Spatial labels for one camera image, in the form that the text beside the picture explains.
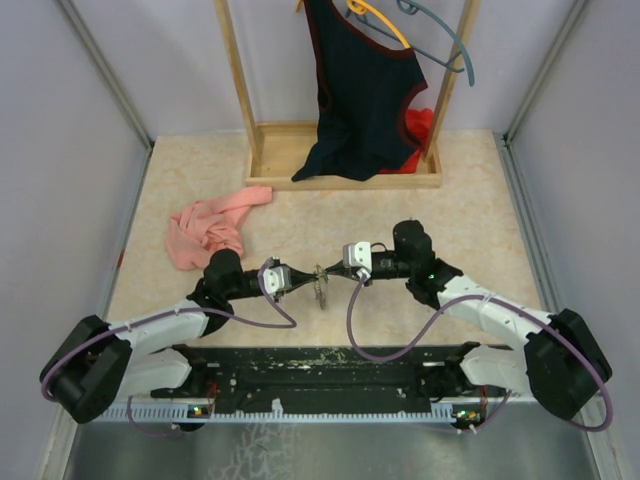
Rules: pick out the dark navy tank top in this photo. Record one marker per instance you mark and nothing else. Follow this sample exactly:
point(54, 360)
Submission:
point(362, 97)

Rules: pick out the large keyring with small rings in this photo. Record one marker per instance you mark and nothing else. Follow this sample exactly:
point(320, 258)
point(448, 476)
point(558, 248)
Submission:
point(320, 286)

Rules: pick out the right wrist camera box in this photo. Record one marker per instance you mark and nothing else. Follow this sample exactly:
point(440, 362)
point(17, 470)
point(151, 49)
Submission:
point(358, 255)

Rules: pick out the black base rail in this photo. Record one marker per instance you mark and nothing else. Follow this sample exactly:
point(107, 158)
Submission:
point(315, 379)

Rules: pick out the wooden clothes rack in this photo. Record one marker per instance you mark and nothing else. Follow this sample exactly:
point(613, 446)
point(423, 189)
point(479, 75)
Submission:
point(277, 150)

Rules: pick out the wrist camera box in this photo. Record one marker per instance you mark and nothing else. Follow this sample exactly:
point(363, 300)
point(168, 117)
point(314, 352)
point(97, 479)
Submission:
point(276, 277)
point(358, 255)

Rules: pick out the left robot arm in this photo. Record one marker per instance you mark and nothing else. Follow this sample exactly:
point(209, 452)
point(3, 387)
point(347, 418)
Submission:
point(99, 362)

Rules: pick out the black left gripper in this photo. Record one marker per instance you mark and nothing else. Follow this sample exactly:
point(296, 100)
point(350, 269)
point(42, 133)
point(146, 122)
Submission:
point(299, 278)

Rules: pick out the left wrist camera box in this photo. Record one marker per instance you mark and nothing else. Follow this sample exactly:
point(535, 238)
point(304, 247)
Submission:
point(276, 277)

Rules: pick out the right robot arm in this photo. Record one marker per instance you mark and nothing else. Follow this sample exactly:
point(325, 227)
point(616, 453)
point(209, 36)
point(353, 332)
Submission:
point(552, 357)

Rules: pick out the yellow clothes hanger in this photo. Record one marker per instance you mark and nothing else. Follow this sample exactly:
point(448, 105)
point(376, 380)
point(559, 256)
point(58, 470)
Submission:
point(380, 22)

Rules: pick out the pink cloth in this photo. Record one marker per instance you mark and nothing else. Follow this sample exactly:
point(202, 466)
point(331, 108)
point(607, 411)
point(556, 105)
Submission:
point(201, 229)

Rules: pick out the white cable duct strip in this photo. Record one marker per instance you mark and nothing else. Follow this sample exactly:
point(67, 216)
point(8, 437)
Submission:
point(276, 412)

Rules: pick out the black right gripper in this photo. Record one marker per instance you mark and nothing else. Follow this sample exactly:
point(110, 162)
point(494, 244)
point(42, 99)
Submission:
point(339, 269)

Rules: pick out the red cloth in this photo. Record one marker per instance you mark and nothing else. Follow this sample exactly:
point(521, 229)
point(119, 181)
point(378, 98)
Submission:
point(419, 124)

